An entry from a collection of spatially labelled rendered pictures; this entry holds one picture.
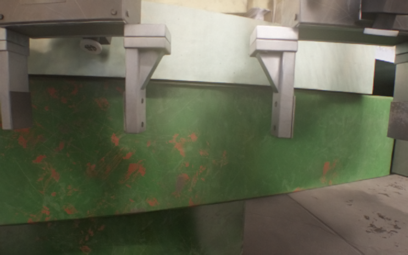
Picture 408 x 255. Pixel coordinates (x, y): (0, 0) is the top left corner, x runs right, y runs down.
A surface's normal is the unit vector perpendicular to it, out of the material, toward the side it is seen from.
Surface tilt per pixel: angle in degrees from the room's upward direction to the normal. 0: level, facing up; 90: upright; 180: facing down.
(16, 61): 90
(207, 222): 90
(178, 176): 90
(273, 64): 90
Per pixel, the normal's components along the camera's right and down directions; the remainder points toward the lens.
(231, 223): 0.31, 0.12
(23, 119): 1.00, 0.03
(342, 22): -0.02, 0.11
